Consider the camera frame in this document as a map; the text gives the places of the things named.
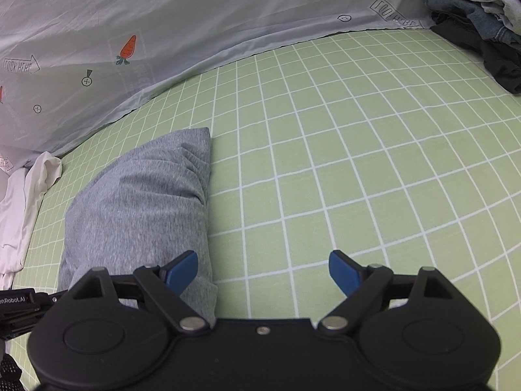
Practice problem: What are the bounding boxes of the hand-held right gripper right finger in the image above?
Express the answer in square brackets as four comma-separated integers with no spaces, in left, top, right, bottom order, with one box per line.
[317,250,457,332]

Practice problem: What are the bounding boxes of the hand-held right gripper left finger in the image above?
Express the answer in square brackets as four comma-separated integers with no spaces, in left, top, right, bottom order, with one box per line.
[67,250,212,332]

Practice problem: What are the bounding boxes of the grey garment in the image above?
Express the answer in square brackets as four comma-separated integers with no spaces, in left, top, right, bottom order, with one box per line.
[58,127,219,329]

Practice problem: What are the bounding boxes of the green checked bed sheet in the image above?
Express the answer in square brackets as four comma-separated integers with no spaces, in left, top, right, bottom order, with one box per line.
[7,28,521,391]

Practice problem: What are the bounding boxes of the white garment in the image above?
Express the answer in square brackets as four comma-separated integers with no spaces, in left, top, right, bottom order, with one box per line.
[0,152,63,291]

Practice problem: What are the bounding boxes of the carrot print pale sheet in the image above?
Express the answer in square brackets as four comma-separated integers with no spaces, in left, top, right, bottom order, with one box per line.
[0,0,433,172]

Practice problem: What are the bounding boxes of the folded black pants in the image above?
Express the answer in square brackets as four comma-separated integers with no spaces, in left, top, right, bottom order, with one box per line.
[430,20,521,95]

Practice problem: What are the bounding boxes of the folded blue jeans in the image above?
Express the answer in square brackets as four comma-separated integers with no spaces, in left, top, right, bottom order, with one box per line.
[423,0,521,46]

